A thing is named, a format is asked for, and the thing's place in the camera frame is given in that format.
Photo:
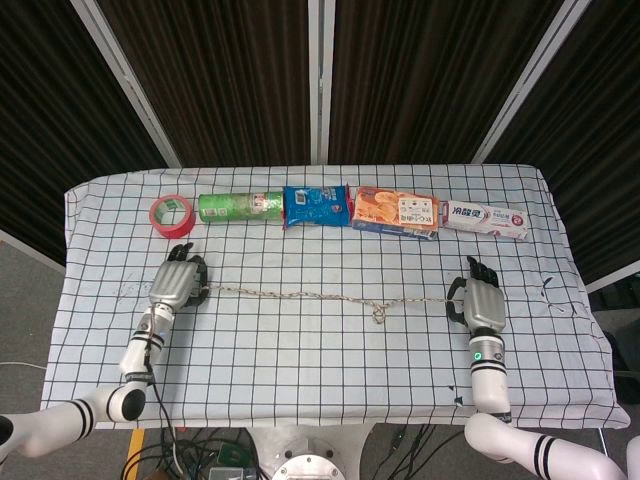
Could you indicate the dark floor object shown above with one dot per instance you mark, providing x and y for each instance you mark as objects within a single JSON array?
[{"x": 627, "y": 350}]

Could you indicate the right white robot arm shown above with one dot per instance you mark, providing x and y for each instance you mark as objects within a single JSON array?
[{"x": 490, "y": 380}]

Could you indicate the white black grid tablecloth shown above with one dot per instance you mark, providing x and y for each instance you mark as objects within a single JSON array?
[{"x": 300, "y": 360}]

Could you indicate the yellow floor tape strip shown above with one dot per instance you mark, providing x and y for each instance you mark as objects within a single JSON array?
[{"x": 136, "y": 445}]

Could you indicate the white slanted partition post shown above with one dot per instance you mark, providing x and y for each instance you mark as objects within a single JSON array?
[
  {"x": 530, "y": 75},
  {"x": 125, "y": 80}
]

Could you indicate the grey electronic box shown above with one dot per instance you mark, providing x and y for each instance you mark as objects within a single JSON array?
[{"x": 230, "y": 474}]

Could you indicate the white low partition rail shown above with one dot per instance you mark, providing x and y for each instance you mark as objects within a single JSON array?
[
  {"x": 30, "y": 249},
  {"x": 615, "y": 281}
]

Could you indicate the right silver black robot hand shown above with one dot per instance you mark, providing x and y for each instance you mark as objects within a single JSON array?
[{"x": 485, "y": 305}]

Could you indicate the white upright partition post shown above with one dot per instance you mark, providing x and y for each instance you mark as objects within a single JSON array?
[{"x": 320, "y": 75}]

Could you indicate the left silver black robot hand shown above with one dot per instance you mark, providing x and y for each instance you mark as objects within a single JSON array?
[{"x": 175, "y": 285}]

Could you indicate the silver robot base flange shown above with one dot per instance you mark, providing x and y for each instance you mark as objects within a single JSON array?
[{"x": 305, "y": 450}]

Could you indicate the orange cracker box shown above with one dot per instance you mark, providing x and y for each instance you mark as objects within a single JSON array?
[{"x": 380, "y": 207}]

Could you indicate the blue cookie packet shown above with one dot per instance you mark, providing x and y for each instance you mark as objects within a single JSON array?
[{"x": 315, "y": 207}]

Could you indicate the dark brown partition panel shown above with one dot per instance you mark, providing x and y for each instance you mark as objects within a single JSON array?
[
  {"x": 600, "y": 125},
  {"x": 50, "y": 125},
  {"x": 225, "y": 75},
  {"x": 415, "y": 75}
]

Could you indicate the green circuit board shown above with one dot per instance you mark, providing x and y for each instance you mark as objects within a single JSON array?
[{"x": 232, "y": 452}]

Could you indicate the red tape roll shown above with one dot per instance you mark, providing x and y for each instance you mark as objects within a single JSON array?
[{"x": 172, "y": 231}]

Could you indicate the green chips can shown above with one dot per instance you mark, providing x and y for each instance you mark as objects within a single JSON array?
[{"x": 235, "y": 207}]

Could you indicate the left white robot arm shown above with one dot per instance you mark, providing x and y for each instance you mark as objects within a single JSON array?
[{"x": 140, "y": 350}]

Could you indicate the white toothpaste box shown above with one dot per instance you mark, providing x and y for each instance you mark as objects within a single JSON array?
[{"x": 480, "y": 217}]

